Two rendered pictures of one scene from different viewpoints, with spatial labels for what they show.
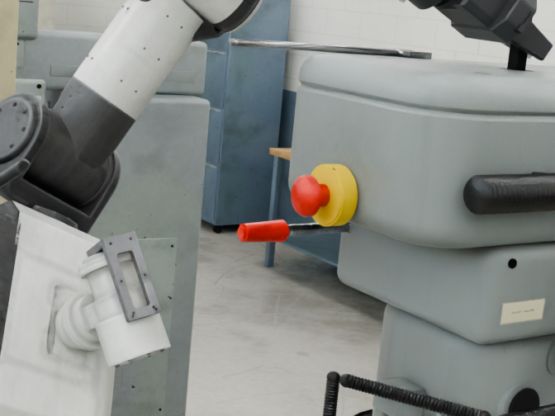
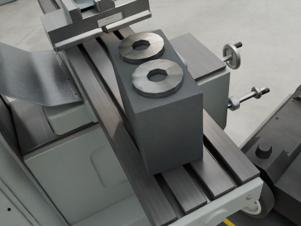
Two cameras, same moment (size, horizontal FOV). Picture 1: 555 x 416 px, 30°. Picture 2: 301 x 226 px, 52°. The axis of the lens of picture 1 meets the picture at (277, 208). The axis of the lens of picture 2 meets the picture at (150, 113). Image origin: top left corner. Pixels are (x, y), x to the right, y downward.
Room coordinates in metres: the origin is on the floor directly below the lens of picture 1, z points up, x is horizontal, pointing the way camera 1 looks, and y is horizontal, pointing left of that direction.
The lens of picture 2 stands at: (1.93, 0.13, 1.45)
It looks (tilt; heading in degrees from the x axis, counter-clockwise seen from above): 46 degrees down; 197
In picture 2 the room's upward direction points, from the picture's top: 10 degrees counter-clockwise
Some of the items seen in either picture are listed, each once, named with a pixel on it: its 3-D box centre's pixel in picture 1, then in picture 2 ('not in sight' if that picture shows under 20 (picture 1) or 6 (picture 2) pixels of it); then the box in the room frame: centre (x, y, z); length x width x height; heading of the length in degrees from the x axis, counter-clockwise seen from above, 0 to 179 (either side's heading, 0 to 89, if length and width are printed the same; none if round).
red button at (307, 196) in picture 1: (311, 196); not in sight; (0.97, -0.03, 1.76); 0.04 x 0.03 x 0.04; 35
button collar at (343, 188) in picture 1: (331, 195); not in sight; (0.98, -0.05, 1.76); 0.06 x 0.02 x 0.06; 35
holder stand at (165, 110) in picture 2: not in sight; (154, 98); (1.48, 0.01, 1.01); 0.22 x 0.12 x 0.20; 27
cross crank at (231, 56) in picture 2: not in sight; (224, 59); (0.83, 0.17, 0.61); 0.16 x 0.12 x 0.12; 125
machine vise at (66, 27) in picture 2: not in sight; (94, 9); (1.02, -0.27, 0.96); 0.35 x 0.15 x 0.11; 126
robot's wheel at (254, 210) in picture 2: not in sight; (243, 190); (1.38, 0.24, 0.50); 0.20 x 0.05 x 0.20; 54
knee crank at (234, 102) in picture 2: not in sight; (248, 96); (0.92, 0.28, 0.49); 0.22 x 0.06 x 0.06; 125
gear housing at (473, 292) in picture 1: (517, 257); not in sight; (1.14, -0.27, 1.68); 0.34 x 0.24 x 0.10; 125
